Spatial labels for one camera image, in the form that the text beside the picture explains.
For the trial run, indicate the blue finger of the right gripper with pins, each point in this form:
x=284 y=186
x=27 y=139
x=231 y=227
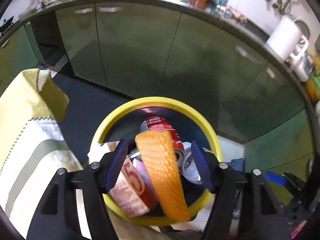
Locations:
x=275 y=178

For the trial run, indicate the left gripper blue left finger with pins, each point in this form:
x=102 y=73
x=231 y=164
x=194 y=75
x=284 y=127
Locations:
x=56 y=216

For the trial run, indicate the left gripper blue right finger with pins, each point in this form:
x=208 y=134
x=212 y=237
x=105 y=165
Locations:
x=261 y=216

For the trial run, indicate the pink red milk carton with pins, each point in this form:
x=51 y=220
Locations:
x=131 y=193

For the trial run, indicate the orange textured foam sleeve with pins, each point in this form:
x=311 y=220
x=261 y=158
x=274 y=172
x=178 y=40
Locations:
x=158 y=156

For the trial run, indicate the purple cardboard box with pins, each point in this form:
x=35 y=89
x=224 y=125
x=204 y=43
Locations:
x=138 y=164

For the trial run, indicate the yellow rimmed trash bin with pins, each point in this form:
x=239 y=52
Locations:
x=171 y=104

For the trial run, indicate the green kitchen cabinets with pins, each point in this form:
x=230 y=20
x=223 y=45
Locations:
x=170 y=48

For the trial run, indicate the yellow chevron tablecloth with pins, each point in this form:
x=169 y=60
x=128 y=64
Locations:
x=33 y=149

